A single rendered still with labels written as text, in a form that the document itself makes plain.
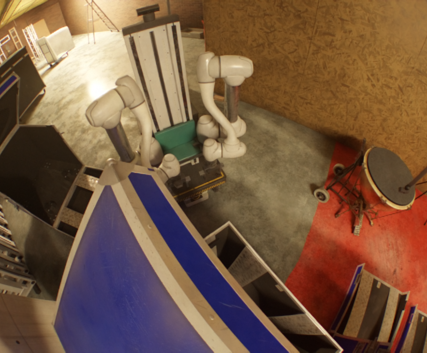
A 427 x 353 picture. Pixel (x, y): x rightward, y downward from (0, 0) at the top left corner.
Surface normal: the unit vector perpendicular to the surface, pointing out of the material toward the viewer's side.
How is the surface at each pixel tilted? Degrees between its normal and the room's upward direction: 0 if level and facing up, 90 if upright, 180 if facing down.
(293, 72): 90
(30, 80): 90
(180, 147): 0
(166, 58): 90
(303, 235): 0
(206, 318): 52
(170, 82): 90
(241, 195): 0
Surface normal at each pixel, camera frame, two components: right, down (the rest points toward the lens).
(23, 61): 1.00, 0.01
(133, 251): -0.52, -0.11
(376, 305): -0.02, -0.56
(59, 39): 0.88, 0.38
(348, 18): -0.53, 0.72
